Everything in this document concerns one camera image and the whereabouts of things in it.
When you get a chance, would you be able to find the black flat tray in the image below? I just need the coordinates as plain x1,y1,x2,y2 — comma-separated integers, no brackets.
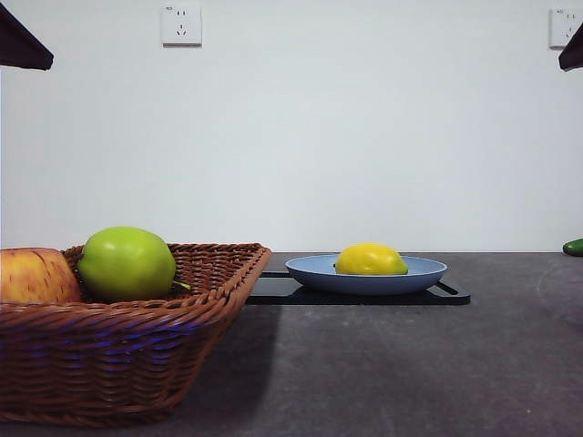
245,271,473,306

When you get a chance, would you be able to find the brown wicker basket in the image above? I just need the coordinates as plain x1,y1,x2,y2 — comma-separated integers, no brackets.
0,242,272,416

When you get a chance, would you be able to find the green apple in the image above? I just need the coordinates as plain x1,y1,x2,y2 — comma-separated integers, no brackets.
76,226,192,302

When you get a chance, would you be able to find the blue plate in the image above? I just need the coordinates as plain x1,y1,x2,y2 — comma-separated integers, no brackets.
285,254,449,296

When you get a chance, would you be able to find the white wall socket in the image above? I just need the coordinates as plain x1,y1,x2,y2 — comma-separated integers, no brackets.
548,7,583,50
160,5,203,48

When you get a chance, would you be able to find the yellow lemon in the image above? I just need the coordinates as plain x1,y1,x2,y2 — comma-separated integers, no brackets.
334,242,410,277

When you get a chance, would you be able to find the red yellow apple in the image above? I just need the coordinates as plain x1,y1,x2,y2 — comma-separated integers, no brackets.
0,247,82,304

